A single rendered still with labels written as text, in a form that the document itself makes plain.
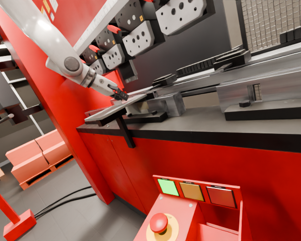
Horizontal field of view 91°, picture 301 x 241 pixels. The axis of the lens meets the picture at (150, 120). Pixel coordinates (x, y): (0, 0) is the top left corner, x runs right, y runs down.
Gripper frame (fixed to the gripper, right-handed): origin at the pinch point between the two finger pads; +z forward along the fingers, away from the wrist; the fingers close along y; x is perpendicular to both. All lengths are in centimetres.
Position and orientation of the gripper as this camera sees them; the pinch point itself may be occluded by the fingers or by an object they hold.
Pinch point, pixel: (121, 97)
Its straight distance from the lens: 74.0
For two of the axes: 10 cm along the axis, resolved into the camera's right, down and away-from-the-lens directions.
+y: -6.0, -0.2, 8.0
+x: -3.3, 9.2, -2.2
